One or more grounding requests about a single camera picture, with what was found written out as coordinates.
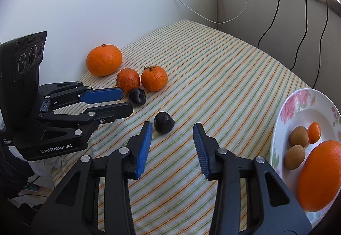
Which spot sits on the brown kiwi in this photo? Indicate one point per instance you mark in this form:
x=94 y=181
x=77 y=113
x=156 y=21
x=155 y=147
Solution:
x=299 y=136
x=294 y=157

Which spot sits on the floral white plate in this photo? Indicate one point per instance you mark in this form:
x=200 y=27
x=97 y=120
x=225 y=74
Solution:
x=293 y=107

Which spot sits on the dark plum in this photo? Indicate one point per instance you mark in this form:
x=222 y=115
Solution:
x=163 y=123
x=137 y=96

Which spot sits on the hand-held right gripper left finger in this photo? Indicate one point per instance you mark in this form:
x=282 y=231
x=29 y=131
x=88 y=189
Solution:
x=143 y=149

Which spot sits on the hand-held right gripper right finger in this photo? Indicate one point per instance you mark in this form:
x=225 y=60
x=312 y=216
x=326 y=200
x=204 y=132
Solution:
x=201 y=149

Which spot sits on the striped table cloth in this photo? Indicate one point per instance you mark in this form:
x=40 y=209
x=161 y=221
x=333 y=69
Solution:
x=213 y=78

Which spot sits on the small orange kumquat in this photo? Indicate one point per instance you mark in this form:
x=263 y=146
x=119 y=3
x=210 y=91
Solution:
x=314 y=132

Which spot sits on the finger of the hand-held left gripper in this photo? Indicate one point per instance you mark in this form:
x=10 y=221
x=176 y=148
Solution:
x=114 y=112
x=104 y=95

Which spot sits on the large orange mandarin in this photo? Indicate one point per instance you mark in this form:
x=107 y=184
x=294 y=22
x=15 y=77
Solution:
x=104 y=60

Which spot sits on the small tangerine with stem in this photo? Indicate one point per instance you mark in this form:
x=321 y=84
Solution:
x=154 y=79

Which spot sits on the brown kiwi front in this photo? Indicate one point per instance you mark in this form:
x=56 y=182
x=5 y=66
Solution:
x=294 y=157

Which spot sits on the smooth orange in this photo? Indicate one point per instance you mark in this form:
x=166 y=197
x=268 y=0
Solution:
x=319 y=176

